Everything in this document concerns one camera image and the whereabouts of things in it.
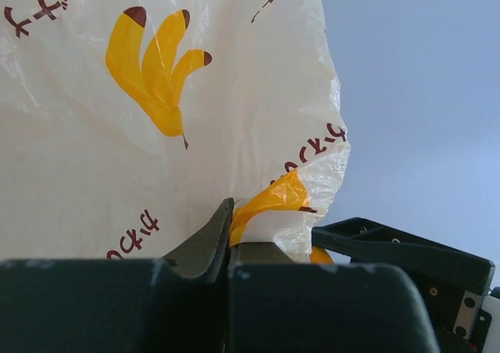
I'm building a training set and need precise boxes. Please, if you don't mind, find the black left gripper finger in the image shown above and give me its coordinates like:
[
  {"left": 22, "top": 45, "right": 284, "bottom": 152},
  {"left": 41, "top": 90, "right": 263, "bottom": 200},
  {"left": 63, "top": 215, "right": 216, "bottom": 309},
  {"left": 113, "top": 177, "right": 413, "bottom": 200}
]
[{"left": 1, "top": 198, "right": 234, "bottom": 352}]

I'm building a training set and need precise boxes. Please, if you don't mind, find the translucent orange banana-print bag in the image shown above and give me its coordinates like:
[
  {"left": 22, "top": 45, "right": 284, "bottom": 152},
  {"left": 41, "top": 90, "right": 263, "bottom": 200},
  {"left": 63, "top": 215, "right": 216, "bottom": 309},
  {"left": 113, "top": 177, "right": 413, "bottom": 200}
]
[{"left": 1, "top": 0, "right": 350, "bottom": 261}]

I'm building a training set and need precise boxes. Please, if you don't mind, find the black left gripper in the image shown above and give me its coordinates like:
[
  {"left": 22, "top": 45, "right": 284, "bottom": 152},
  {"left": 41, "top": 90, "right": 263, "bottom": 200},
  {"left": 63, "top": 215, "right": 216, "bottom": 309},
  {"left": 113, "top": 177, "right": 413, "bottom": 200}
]
[{"left": 226, "top": 218, "right": 499, "bottom": 352}]

